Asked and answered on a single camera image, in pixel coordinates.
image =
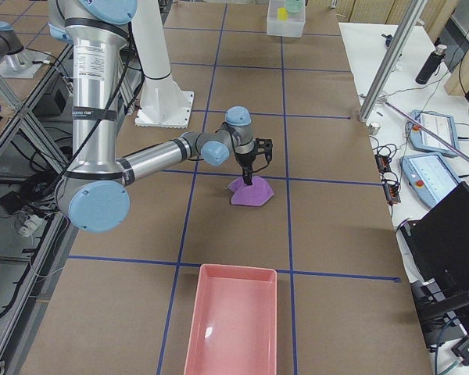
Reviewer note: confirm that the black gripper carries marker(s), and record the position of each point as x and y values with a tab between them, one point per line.
244	160

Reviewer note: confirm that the purple microfiber cloth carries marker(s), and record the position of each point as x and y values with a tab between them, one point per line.
254	195

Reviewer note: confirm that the yellow plastic cup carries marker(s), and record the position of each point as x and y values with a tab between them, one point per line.
282	14

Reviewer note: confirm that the mint green bowl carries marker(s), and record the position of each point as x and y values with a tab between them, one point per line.
294	6

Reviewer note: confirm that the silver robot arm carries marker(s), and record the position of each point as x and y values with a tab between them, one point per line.
119	52

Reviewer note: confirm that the clear plastic bin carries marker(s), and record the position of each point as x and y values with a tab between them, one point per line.
292	28

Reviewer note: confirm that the pink plastic tray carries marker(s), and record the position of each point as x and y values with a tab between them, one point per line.
234	322

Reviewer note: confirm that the near teach pendant tablet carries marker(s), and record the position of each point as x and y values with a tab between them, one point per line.
430	176

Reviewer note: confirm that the teach pendant tablet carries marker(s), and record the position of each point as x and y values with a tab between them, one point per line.
430	176
440	124

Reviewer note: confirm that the far teach pendant tablet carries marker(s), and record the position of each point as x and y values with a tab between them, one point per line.
440	124

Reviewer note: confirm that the black water bottle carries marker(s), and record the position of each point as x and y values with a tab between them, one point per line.
431	64

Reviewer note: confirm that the grabber stick green tip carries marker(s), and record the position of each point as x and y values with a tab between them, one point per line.
425	129

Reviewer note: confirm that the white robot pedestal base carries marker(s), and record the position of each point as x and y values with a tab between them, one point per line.
162	102

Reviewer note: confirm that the aluminium frame post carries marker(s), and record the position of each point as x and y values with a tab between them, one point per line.
392	54

